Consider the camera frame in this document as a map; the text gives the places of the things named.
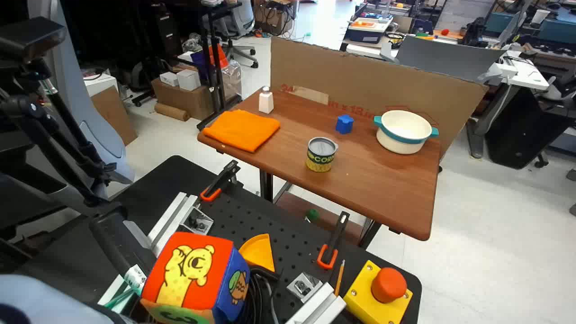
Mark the folded orange cloth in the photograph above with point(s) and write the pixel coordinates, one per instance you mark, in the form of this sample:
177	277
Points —
242	129

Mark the silver aluminium rail right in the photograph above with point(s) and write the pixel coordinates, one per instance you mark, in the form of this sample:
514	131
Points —
321	307

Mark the white pot with teal rim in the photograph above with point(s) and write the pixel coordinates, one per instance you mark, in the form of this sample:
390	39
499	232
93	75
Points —
404	131

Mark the black orange clamp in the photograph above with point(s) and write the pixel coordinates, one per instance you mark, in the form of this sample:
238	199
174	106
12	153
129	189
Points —
328	252
228	174

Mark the yellow labelled tin can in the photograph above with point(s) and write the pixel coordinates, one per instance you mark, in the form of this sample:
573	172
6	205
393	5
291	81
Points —
321	153

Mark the black orange clamp right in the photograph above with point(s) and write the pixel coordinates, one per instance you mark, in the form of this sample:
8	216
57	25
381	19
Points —
328	252

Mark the yellow wedge piece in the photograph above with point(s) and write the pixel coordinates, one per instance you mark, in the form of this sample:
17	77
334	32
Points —
258	252

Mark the black perforated board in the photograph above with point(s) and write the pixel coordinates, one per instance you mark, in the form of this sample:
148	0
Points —
76	264

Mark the colourful plush bear cube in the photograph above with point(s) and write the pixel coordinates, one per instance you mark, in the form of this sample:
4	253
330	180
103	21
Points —
197	279

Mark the pencil on black board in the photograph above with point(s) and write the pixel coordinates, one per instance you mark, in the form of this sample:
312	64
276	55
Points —
339	277

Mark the brown cardboard backboard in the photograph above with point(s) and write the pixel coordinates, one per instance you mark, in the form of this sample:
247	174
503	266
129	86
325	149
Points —
375	84

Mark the black orange clamp left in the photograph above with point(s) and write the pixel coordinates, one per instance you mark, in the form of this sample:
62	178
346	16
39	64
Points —
228	174

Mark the small white bottle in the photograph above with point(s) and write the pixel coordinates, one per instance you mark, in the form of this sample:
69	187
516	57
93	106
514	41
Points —
265	99

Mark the black camera tripod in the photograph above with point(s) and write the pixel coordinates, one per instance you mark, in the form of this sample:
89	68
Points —
37	108

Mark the yellow box red stop button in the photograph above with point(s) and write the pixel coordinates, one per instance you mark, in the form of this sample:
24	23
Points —
379	295

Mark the silver aluminium rail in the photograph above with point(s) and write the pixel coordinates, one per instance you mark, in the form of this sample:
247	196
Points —
321	307
170	219

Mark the cardboard box on floor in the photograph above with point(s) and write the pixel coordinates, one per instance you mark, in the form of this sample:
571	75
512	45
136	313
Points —
195	102

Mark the silver aluminium rail left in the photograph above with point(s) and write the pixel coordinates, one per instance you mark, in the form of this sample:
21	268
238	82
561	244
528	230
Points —
170	219

